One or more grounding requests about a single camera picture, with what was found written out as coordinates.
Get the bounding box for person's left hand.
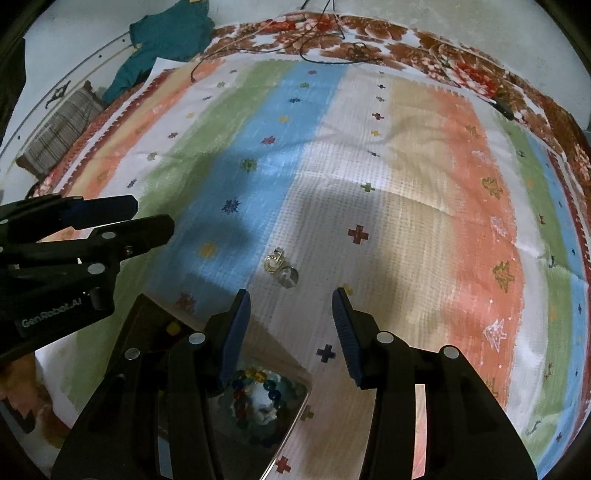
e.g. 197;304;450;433
1;353;69;448

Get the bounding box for small black device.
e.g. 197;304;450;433
490;98;515;121

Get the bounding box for metal bed headboard rail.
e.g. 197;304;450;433
1;31;132;157

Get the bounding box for teal garment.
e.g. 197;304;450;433
102;1;214;104

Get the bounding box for silver metal tin box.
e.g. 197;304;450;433
115;294;316;480

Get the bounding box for black charging cable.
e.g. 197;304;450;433
189;0;385;83

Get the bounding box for striped colourful woven cloth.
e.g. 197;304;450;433
39;55;590;479

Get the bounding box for red floral bedsheet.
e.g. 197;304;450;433
32;13;590;203

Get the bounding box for grey plaid pillow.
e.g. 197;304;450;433
15;80;104;181

